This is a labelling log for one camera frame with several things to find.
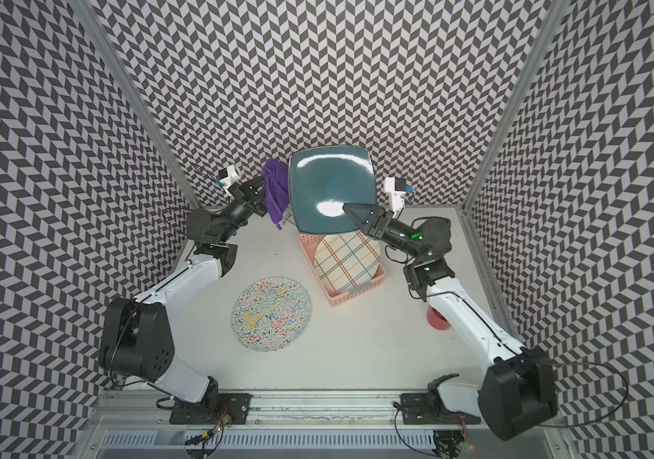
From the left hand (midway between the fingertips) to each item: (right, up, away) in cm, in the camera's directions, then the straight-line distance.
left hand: (277, 177), depth 66 cm
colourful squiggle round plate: (-8, -39, +24) cm, 47 cm away
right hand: (+16, -9, -5) cm, 19 cm away
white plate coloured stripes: (+17, -23, +30) cm, 41 cm away
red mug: (+43, -39, +17) cm, 60 cm away
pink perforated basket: (+3, -17, +38) cm, 42 cm away
